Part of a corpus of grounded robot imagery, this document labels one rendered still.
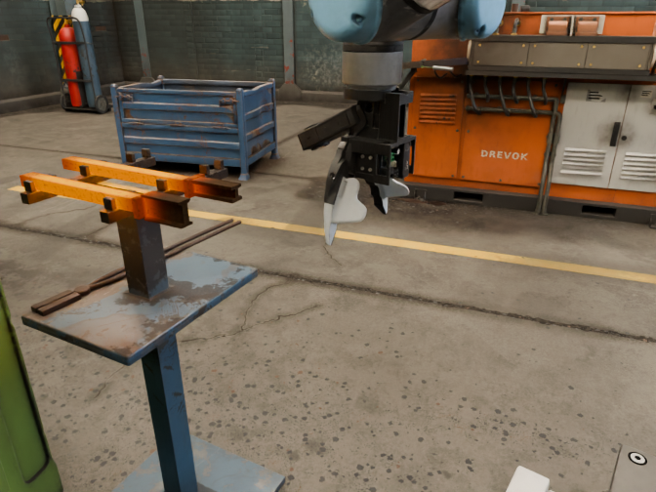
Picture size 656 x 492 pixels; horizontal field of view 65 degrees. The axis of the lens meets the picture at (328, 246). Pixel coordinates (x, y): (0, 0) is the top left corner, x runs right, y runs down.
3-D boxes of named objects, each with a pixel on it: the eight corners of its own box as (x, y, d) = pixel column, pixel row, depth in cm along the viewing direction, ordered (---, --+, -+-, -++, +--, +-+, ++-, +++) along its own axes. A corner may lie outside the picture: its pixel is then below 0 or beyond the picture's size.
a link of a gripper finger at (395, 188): (411, 220, 78) (396, 181, 70) (377, 212, 81) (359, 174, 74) (419, 204, 79) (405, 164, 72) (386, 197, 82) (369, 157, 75)
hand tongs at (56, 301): (231, 221, 151) (231, 217, 150) (242, 224, 149) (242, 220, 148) (31, 310, 104) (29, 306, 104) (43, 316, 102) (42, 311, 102)
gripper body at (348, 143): (387, 191, 65) (391, 93, 60) (331, 180, 70) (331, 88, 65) (414, 178, 71) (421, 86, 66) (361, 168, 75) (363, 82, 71)
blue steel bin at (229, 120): (280, 157, 490) (277, 78, 461) (247, 181, 420) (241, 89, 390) (168, 149, 518) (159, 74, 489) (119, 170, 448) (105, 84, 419)
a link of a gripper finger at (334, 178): (327, 200, 66) (350, 138, 67) (317, 198, 66) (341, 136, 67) (344, 212, 70) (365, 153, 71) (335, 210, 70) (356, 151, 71)
